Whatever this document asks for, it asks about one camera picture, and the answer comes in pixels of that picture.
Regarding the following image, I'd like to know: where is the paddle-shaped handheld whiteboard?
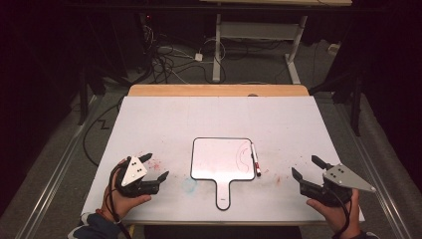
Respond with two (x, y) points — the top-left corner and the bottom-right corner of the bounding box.
(190, 136), (257, 211)

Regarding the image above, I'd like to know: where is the white table mat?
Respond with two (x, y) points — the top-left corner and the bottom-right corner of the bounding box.
(80, 95), (365, 224)

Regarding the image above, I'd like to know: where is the metal floor rail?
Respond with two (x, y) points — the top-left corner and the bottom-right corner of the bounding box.
(14, 95), (105, 239)
(333, 99), (413, 239)

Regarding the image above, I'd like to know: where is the red wrist string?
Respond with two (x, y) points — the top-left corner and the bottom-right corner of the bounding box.
(95, 208), (113, 223)

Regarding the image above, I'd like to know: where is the person's right hand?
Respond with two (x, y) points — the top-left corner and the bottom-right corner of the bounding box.
(306, 188), (361, 236)

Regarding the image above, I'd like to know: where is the white-framed desk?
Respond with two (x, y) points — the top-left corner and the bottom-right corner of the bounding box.
(198, 0), (353, 85)

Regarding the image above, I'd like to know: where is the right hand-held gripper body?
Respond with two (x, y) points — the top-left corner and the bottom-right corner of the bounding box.
(299, 162), (377, 208)

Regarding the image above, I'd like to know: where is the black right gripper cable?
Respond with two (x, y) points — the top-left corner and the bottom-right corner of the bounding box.
(329, 188), (353, 239)

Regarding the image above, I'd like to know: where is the tangle of floor cables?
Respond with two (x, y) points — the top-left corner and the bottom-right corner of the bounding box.
(140, 24), (228, 86)

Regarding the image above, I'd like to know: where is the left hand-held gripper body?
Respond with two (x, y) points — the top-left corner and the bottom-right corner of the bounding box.
(113, 155), (161, 199)

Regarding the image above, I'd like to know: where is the black stand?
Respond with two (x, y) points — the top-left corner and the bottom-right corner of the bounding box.
(77, 64), (106, 126)
(309, 66), (363, 137)

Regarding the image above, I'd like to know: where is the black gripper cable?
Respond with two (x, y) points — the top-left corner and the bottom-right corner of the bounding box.
(106, 163), (133, 239)
(329, 188), (353, 239)

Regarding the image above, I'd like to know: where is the white marker with red cap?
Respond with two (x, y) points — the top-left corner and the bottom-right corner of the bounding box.
(250, 142), (263, 177)

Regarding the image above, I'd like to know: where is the black floor cable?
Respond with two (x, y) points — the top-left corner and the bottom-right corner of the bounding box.
(82, 99), (125, 167)

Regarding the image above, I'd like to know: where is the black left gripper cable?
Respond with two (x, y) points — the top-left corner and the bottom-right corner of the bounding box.
(106, 163), (133, 239)

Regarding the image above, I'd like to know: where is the person's left hand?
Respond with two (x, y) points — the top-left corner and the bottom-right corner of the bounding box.
(99, 158), (153, 223)

